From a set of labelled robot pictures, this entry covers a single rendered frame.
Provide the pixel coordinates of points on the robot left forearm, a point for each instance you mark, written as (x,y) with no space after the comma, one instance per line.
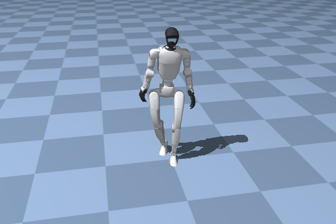
(189,83)

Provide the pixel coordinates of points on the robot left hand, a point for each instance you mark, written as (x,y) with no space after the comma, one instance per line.
(192,98)

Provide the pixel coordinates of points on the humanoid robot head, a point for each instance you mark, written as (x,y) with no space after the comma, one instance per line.
(171,32)

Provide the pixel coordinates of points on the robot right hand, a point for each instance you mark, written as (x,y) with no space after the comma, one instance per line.
(142,95)

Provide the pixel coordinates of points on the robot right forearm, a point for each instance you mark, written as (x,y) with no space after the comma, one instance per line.
(146,83)

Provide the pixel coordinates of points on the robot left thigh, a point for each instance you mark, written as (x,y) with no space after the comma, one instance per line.
(178,109)

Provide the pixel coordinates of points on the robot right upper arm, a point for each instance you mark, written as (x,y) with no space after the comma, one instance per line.
(153,54)

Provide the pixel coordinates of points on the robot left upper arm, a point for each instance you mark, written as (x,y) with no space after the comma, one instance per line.
(186,62)

